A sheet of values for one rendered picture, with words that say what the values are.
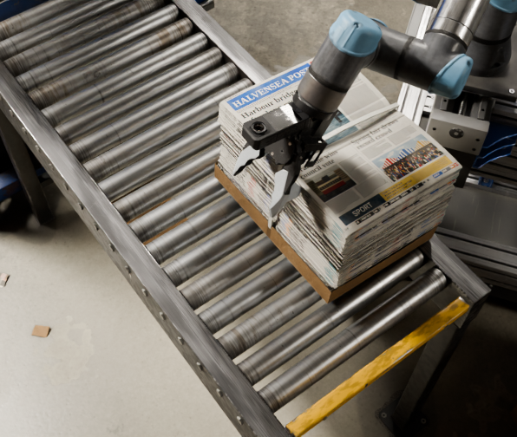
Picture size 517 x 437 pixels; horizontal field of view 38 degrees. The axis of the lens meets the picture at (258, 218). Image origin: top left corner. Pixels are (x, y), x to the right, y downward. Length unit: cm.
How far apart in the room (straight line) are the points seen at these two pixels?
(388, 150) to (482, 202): 106
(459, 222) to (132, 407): 111
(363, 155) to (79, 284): 132
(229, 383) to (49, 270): 122
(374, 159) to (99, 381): 124
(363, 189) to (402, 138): 16
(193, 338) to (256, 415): 19
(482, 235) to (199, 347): 117
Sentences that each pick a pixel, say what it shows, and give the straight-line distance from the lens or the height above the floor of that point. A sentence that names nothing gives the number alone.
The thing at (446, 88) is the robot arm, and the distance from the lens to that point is 127.
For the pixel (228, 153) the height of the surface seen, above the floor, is 93.
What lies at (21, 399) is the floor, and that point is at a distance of 235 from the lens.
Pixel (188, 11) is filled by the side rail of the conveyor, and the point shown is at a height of 80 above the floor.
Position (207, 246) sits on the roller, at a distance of 155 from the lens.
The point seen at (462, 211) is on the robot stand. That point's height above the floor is 21.
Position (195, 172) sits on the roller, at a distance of 167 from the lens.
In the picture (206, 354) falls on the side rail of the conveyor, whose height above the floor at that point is 80.
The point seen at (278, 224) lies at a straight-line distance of 147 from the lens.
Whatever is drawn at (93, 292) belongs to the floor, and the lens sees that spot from 245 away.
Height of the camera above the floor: 212
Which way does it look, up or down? 57 degrees down
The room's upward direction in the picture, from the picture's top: 1 degrees clockwise
